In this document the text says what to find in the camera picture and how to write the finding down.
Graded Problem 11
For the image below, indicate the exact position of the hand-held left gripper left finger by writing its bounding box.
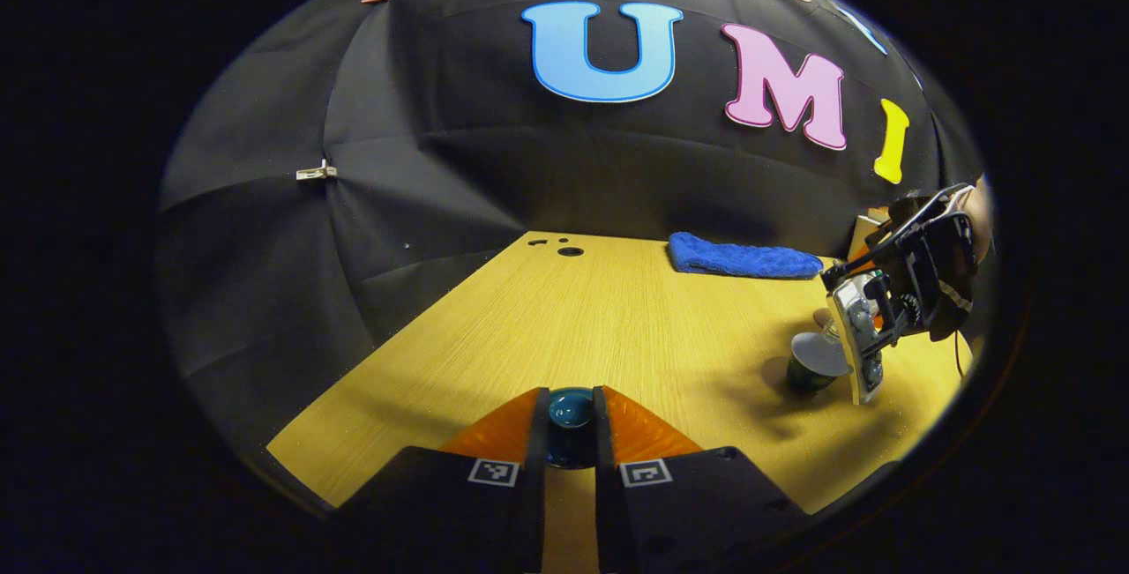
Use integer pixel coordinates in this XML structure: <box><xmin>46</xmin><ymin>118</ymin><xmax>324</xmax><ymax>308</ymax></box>
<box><xmin>340</xmin><ymin>387</ymin><xmax>550</xmax><ymax>574</ymax></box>

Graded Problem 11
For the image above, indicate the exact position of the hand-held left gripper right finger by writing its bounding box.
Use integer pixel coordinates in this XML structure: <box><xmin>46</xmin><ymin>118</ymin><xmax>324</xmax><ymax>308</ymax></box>
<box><xmin>593</xmin><ymin>385</ymin><xmax>808</xmax><ymax>574</ymax></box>

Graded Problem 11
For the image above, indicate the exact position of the white toaster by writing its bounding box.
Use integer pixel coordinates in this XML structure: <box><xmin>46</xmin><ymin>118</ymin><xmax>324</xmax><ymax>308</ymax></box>
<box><xmin>849</xmin><ymin>208</ymin><xmax>893</xmax><ymax>263</ymax></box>

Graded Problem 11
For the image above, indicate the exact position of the dark teal teacup lid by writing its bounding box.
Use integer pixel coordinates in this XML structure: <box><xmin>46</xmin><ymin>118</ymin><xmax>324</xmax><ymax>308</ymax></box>
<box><xmin>544</xmin><ymin>387</ymin><xmax>599</xmax><ymax>471</ymax></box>

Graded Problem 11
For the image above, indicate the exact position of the blue towel cloth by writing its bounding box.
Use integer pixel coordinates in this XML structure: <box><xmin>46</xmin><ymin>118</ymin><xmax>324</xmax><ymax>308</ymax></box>
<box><xmin>668</xmin><ymin>232</ymin><xmax>824</xmax><ymax>280</ymax></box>

